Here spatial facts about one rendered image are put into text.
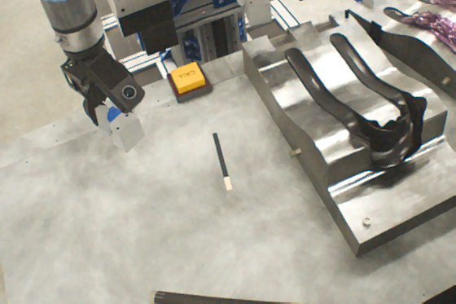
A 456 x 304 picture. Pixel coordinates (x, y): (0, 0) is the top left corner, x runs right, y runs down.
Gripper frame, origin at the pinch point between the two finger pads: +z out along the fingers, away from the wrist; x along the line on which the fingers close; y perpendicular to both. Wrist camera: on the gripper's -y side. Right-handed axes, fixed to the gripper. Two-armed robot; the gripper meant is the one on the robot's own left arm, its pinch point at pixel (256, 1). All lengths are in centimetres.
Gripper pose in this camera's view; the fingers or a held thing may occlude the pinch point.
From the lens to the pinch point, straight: 114.6
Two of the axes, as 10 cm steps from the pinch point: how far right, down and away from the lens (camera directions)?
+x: -9.7, 2.3, -0.6
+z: 1.0, 6.0, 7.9
